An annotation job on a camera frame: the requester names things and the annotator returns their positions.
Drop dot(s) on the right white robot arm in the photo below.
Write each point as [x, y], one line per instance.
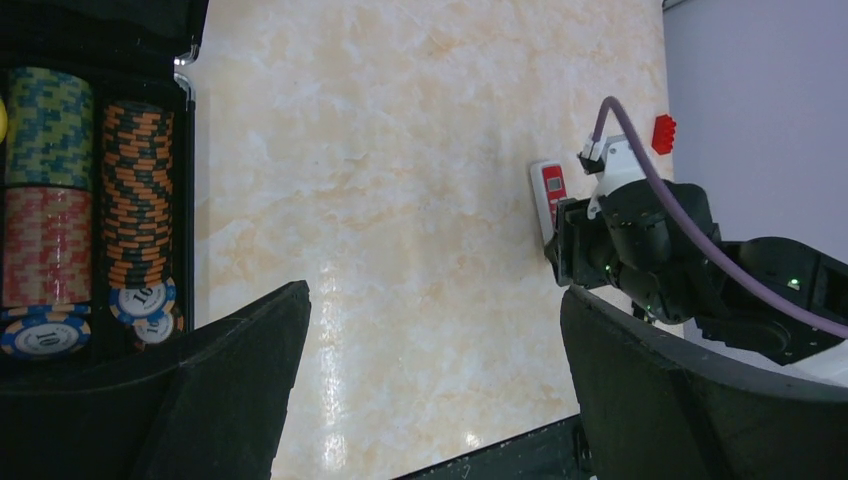
[632, 243]

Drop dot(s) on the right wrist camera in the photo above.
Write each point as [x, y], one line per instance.
[614, 164]

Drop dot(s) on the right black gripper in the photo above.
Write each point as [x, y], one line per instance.
[581, 250]

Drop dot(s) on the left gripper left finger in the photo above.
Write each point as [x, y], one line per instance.
[210, 404]

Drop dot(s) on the red toy brick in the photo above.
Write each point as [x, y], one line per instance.
[664, 134]

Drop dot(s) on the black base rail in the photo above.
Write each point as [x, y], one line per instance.
[558, 450]

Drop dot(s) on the black poker chip case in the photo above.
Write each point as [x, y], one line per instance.
[97, 198]

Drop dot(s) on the white remote control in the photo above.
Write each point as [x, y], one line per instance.
[549, 189]

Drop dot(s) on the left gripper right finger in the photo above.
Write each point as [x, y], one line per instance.
[655, 406]

